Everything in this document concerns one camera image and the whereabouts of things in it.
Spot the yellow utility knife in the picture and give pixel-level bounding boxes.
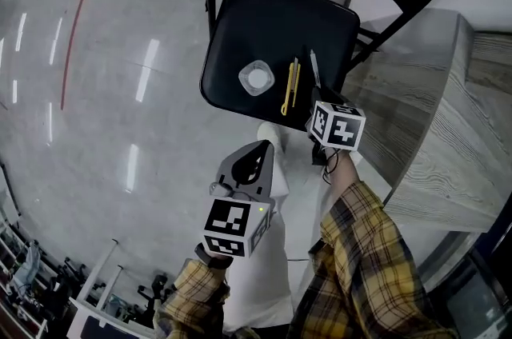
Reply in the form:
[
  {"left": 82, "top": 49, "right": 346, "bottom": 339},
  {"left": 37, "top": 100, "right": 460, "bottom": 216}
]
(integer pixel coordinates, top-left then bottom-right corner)
[{"left": 280, "top": 57, "right": 302, "bottom": 116}]

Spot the person's left forearm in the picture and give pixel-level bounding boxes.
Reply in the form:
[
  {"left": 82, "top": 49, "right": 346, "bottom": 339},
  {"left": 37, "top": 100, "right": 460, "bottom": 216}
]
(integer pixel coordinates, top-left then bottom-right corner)
[{"left": 154, "top": 245, "right": 231, "bottom": 339}]

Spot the clear plastic water bottle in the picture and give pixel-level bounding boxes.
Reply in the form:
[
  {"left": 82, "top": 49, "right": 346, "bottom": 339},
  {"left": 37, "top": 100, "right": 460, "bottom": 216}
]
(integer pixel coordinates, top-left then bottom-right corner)
[{"left": 238, "top": 59, "right": 276, "bottom": 97}]

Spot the person's right forearm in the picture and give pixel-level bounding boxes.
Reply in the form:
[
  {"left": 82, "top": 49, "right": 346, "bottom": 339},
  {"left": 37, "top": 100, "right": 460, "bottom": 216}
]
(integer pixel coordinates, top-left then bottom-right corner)
[{"left": 287, "top": 151, "right": 457, "bottom": 339}]

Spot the black wristwatch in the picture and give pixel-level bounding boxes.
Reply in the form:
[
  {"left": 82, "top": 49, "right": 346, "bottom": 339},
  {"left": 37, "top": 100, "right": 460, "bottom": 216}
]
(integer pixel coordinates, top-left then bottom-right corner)
[{"left": 194, "top": 243, "right": 234, "bottom": 270}]

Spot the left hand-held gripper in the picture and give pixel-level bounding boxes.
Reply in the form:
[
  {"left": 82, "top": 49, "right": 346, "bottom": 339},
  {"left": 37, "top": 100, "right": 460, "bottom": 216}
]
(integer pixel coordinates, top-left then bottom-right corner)
[{"left": 202, "top": 141, "right": 278, "bottom": 259}]

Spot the white work table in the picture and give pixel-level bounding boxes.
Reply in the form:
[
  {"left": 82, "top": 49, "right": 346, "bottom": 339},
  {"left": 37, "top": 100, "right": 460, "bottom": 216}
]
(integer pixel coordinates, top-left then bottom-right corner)
[{"left": 66, "top": 297, "right": 157, "bottom": 339}]

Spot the black folding chair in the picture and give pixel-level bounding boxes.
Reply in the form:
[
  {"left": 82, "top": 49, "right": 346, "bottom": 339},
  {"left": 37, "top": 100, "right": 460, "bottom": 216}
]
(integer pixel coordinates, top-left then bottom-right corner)
[{"left": 199, "top": 0, "right": 445, "bottom": 133}]

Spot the person's left shoe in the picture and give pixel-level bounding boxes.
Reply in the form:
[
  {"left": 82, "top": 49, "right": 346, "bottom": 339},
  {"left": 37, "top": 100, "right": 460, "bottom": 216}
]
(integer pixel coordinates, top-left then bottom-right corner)
[{"left": 257, "top": 122, "right": 289, "bottom": 154}]

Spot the grey pen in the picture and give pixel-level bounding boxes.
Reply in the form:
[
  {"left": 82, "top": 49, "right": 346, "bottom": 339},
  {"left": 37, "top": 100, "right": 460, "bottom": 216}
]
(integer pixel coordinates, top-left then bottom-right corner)
[{"left": 310, "top": 49, "right": 322, "bottom": 89}]

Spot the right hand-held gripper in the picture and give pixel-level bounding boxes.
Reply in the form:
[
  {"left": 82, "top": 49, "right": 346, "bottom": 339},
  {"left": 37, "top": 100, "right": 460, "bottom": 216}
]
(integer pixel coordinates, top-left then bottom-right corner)
[{"left": 306, "top": 86, "right": 367, "bottom": 166}]

